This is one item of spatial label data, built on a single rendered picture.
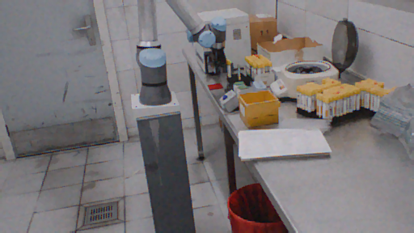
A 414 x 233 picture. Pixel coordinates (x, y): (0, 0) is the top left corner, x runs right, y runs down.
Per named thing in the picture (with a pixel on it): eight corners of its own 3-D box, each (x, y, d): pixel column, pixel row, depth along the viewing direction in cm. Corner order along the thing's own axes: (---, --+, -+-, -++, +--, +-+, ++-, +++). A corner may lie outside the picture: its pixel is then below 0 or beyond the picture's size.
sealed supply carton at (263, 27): (236, 41, 319) (234, 15, 312) (269, 37, 319) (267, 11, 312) (242, 51, 290) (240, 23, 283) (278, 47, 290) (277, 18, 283)
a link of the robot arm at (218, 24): (207, 16, 212) (224, 13, 213) (207, 34, 221) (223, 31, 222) (212, 27, 207) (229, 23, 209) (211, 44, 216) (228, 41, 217)
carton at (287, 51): (257, 69, 250) (255, 42, 245) (306, 61, 254) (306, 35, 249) (271, 81, 228) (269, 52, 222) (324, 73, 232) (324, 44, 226)
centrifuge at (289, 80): (268, 87, 218) (267, 63, 214) (328, 81, 218) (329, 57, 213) (276, 104, 196) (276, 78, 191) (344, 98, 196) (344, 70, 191)
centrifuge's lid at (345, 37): (333, 14, 204) (351, 14, 205) (326, 66, 214) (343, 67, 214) (348, 22, 185) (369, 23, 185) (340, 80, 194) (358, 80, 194)
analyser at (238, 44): (196, 61, 276) (192, 13, 265) (239, 56, 280) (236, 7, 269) (205, 75, 248) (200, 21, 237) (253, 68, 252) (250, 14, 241)
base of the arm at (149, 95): (136, 106, 199) (134, 85, 195) (141, 95, 213) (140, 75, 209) (170, 105, 198) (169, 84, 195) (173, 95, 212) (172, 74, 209)
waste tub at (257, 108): (238, 116, 188) (237, 94, 184) (269, 112, 189) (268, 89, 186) (247, 128, 175) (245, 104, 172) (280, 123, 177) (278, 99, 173)
